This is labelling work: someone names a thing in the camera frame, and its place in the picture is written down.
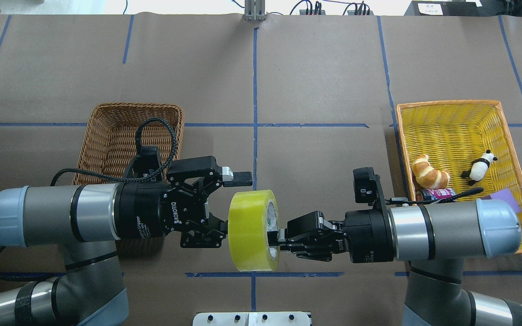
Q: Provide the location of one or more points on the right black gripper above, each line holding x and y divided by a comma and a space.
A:
369, 235

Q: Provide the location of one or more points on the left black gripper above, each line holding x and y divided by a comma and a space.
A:
145, 213

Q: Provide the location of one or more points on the yellow tape roll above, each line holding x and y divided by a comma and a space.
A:
252, 215

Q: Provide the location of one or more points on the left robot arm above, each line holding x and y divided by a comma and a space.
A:
81, 220

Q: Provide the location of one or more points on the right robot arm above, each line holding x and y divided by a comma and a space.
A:
435, 240

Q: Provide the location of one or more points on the yellow wicker basket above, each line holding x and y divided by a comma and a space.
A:
453, 134

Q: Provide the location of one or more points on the small purple can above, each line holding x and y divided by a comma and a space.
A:
434, 194

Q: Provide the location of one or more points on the toy croissant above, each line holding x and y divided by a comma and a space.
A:
427, 176

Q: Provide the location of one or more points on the toy panda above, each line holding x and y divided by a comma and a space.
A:
479, 168

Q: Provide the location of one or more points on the purple foam block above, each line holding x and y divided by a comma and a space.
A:
504, 195

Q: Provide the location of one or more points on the black power adapter box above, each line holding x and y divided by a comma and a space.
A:
442, 8

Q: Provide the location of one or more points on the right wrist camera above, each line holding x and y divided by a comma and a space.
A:
367, 187

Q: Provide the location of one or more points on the aluminium frame post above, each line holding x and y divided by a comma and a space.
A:
254, 10

